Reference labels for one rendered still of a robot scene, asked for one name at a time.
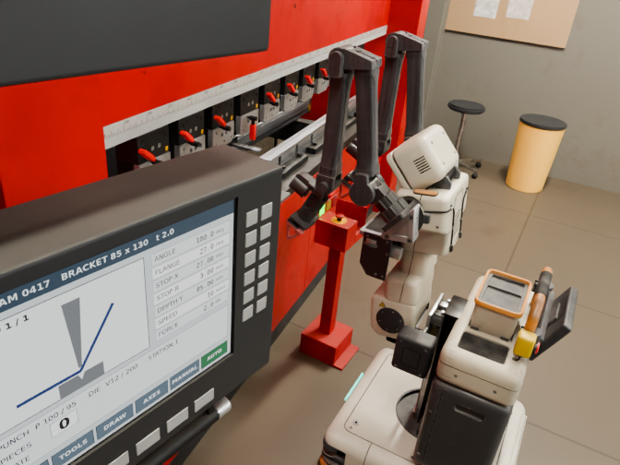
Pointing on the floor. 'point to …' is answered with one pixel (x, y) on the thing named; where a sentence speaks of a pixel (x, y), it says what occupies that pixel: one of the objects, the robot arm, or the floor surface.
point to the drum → (534, 151)
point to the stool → (463, 127)
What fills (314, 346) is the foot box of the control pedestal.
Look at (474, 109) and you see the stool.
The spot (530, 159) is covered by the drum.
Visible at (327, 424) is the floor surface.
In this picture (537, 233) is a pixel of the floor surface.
